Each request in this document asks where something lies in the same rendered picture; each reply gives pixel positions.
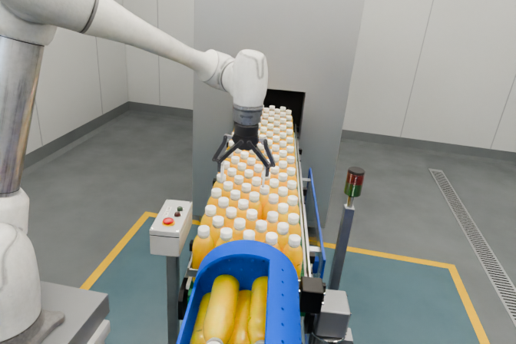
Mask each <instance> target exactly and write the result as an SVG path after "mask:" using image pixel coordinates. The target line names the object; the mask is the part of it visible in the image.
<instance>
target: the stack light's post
mask: <svg viewBox="0 0 516 344"><path fill-rule="evenodd" d="M354 213H355V208H354V206H353V205H352V208H348V207H347V204H344V206H343V210H342V218H341V222H340V226H339V233H338V237H337V242H336V249H335V253H334V257H333V262H332V269H331V273H330V278H329V285H328V289H333V290H339V283H340V279H341V275H342V268H343V264H344V260H345V257H346V250H347V246H348V242H349V235H350V231H351V227H352V220H353V217H354Z"/></svg>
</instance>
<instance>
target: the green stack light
mask: <svg viewBox="0 0 516 344"><path fill-rule="evenodd" d="M361 192H362V185H352V184H349V183H348V182H347V181H346V184H345V188H344V193H345V194H346V195H348V196H350V197H359V196H360V195H361Z"/></svg>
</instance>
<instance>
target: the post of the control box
mask: <svg viewBox="0 0 516 344"><path fill-rule="evenodd" d="M166 261H167V334H168V344H176V343H177V338H178V336H179V333H180V320H179V319H178V296H179V291H180V257H176V256H166Z"/></svg>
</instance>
